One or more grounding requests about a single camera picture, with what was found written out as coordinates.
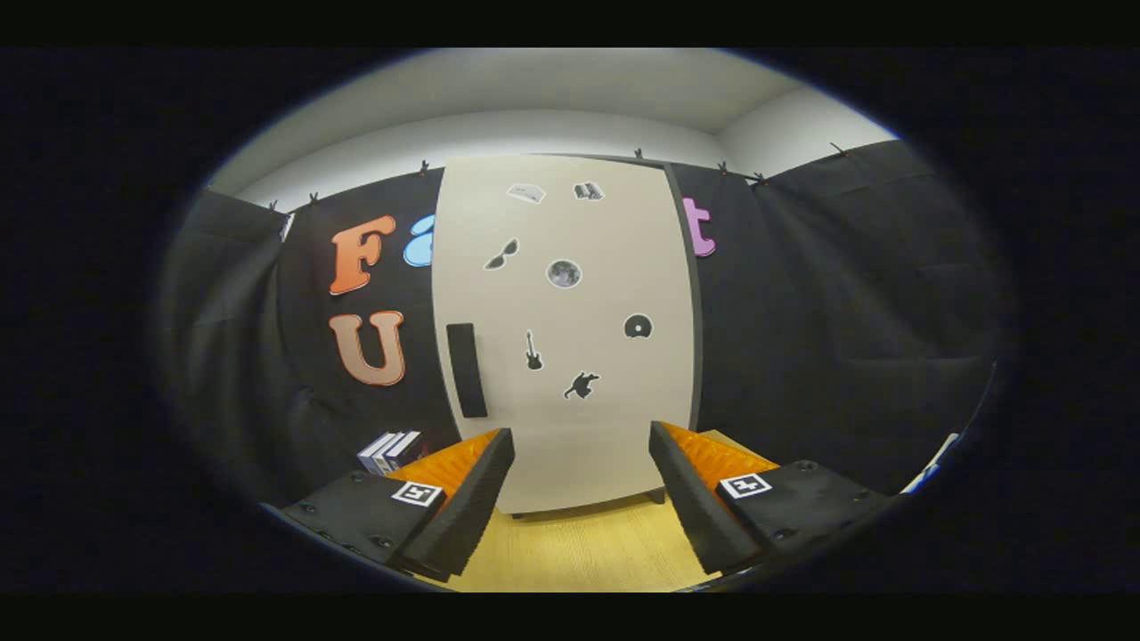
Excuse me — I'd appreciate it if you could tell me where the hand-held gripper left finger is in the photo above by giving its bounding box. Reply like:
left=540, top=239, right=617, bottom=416
left=281, top=427, right=516, bottom=583

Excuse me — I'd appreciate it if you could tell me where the black backdrop cloth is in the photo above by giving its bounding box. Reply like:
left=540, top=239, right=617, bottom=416
left=160, top=138, right=1003, bottom=508

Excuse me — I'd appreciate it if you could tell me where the dark grey cabinet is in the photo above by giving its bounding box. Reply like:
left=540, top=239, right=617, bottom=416
left=432, top=153, right=706, bottom=522

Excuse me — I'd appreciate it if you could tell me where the white side table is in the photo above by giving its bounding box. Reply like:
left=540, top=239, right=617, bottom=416
left=900, top=434, right=961, bottom=495

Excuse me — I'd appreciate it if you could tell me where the beige cabinet door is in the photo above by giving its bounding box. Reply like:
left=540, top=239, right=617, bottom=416
left=432, top=154, right=696, bottom=515

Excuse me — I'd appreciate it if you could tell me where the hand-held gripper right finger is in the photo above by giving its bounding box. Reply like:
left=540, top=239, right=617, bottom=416
left=647, top=420, right=893, bottom=577

